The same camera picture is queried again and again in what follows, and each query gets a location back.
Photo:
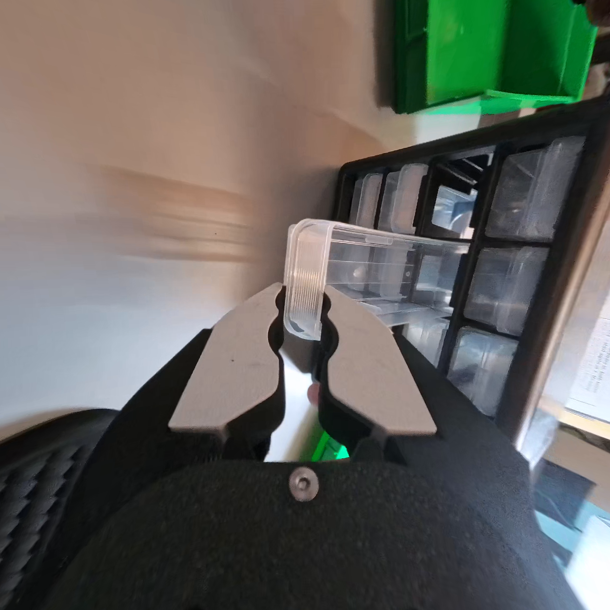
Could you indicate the person's right hand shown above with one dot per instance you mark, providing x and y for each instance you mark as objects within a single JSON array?
[{"x": 313, "y": 393}]

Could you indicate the printed instruction sheet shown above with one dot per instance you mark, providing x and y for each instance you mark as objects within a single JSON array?
[{"x": 595, "y": 362}]

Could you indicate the set of clear cabinet drawers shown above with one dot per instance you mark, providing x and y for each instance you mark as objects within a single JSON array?
[{"x": 505, "y": 286}]

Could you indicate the green plastic storage bin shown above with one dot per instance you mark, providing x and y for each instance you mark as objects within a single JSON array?
[
  {"x": 467, "y": 47},
  {"x": 333, "y": 450}
]

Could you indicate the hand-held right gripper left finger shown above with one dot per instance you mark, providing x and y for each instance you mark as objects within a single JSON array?
[{"x": 228, "y": 376}]

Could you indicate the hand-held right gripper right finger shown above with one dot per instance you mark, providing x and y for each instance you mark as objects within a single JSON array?
[{"x": 376, "y": 381}]

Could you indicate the clear plastic drawer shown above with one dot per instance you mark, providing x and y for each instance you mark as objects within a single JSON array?
[{"x": 362, "y": 267}]

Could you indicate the black drawer cabinet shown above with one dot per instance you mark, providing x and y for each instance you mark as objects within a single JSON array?
[{"x": 560, "y": 286}]

